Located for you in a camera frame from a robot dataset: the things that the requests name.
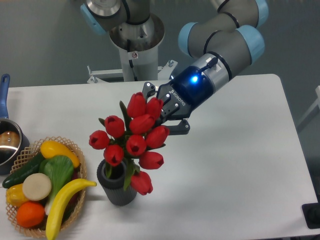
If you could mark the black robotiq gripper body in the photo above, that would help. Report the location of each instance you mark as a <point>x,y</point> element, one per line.
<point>186,92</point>

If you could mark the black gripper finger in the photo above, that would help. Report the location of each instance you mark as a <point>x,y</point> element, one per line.
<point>149,90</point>
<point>182,128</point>

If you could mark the red tulip bouquet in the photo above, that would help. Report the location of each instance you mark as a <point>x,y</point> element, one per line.
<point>129,143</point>

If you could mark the grey ribbed vase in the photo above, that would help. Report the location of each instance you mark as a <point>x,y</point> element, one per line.
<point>114,186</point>

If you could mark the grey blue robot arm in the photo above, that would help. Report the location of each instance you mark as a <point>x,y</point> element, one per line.
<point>222,47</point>

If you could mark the yellow squash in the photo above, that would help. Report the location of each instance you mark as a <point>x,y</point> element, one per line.
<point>50,149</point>

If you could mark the green bok choy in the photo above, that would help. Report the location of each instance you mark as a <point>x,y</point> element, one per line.
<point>59,169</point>

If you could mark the yellow banana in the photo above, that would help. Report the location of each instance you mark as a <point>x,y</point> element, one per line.
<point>54,219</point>

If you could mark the dark green cucumber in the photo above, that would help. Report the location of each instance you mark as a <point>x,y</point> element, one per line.
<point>18,177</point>

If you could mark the woven wicker basket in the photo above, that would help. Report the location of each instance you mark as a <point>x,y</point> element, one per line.
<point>74,206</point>

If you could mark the beige round bun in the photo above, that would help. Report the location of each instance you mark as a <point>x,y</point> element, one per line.
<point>36,187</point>

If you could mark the black device at table edge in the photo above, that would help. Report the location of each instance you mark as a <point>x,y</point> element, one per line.
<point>311,212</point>

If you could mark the yellow bell pepper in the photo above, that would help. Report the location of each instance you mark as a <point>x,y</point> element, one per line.
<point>15,196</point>

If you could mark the orange fruit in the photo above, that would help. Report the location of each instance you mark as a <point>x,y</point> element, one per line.
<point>30,214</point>

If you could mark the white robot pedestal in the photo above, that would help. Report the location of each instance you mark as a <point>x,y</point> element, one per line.
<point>138,47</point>

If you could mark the blue handled saucepan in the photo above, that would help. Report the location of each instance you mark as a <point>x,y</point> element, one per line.
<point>12,138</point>

